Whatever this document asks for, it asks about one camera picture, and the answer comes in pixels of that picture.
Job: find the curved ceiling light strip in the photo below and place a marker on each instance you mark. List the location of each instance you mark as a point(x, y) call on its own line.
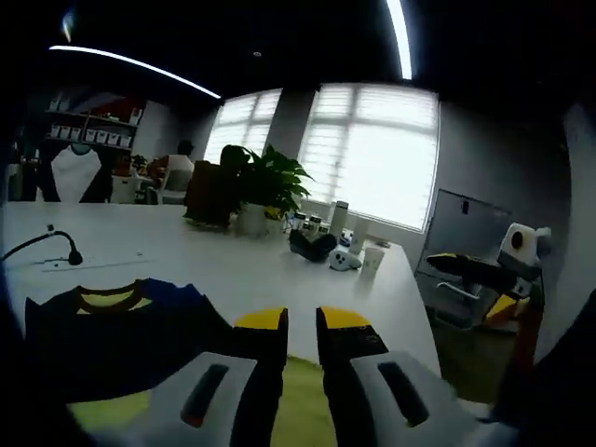
point(404, 56)

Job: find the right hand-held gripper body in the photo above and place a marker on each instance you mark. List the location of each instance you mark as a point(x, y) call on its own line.
point(524, 242)

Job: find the white office chair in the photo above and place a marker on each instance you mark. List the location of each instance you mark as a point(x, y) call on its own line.
point(174, 186)
point(447, 307)

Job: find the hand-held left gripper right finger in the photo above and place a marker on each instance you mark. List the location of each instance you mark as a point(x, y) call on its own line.
point(372, 400)

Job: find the white hand controller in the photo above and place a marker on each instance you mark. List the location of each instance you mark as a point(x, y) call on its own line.
point(342, 261)

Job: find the white and black raglan shirt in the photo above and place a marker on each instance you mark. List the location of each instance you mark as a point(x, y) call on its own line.
point(74, 177)

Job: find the straight ceiling light strip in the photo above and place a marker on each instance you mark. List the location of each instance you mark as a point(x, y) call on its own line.
point(163, 74)

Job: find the shelf with white bins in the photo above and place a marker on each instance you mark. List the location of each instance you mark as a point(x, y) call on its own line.
point(93, 135)

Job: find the short white bottle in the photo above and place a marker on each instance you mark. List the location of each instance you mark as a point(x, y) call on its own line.
point(359, 237)

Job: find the cluster of small jars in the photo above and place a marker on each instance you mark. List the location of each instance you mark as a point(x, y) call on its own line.
point(307, 221)

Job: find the bright window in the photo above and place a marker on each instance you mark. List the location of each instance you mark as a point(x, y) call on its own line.
point(372, 163)
point(242, 125)

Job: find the small potted plant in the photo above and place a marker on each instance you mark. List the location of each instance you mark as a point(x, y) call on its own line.
point(139, 163)

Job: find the brown paper bag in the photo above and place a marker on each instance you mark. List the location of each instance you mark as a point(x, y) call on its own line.
point(207, 195)

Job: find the green potted plant white pot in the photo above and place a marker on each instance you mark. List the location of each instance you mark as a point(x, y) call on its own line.
point(270, 181)

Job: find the white paper cup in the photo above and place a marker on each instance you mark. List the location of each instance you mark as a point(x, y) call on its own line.
point(372, 261)

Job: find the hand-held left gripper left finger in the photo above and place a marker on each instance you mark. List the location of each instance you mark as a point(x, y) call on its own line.
point(209, 400)

